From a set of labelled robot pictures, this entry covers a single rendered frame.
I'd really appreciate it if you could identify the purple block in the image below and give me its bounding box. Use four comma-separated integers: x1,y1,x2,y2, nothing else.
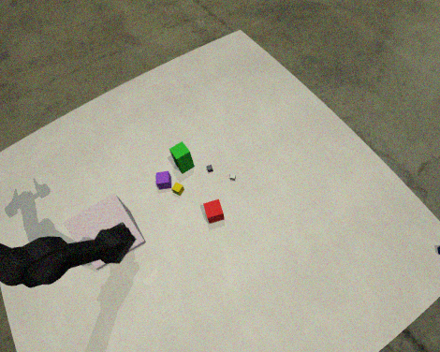
156,171,171,190

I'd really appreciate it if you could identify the red block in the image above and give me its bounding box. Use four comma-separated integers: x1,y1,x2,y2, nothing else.
203,199,225,224

